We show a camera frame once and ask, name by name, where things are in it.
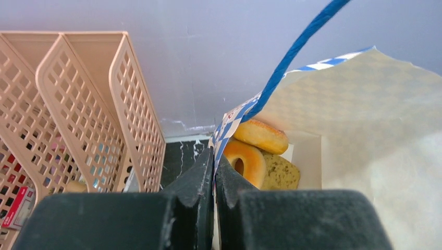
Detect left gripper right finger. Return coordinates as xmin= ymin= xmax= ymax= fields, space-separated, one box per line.
xmin=215 ymin=157 xmax=392 ymax=249

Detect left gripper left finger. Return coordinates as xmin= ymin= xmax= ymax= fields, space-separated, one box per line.
xmin=13 ymin=148 xmax=214 ymax=249

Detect orange fake donut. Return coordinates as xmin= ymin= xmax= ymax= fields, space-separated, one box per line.
xmin=223 ymin=140 xmax=266 ymax=189

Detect blue checkered paper bag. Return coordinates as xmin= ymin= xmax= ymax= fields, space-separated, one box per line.
xmin=209 ymin=1 xmax=441 ymax=249

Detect fake herb bread slice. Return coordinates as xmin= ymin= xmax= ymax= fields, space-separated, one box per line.
xmin=261 ymin=150 xmax=301 ymax=190

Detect fake round bun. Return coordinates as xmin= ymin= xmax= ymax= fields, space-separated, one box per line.
xmin=233 ymin=119 xmax=289 ymax=155

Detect peach plastic file organizer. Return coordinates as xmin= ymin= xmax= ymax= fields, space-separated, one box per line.
xmin=1 ymin=31 xmax=166 ymax=249

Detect red small box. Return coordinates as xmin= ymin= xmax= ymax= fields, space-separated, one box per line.
xmin=2 ymin=186 xmax=35 ymax=230

